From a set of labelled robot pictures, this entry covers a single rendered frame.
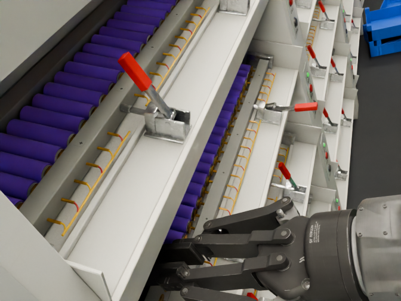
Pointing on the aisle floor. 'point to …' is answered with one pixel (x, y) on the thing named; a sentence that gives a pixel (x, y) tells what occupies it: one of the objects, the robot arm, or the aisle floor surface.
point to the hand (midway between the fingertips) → (167, 264)
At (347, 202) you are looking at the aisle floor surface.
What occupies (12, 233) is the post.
